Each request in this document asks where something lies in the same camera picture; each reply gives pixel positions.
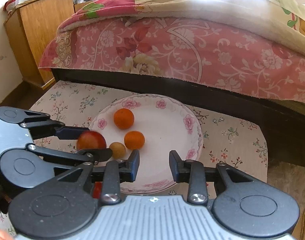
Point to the large red tomato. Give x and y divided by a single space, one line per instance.
91 140

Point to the floral white tablecloth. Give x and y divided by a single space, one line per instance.
226 139

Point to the white floral plate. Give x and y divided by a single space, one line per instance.
166 124

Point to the red cherry tomato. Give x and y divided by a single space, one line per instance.
97 190

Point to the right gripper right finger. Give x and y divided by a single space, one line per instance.
191 172

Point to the pink floral bedspread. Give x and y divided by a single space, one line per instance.
199 51

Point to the cream floral quilt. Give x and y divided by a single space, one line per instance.
281 21

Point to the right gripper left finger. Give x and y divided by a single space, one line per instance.
115 173

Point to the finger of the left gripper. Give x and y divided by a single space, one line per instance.
40 125
94 156

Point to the brown longan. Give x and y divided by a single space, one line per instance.
118 150

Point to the small orange mandarin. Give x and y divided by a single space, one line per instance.
134 140

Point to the wooden cabinet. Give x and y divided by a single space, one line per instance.
30 27

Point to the bumpy orange mandarin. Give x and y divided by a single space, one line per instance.
123 118

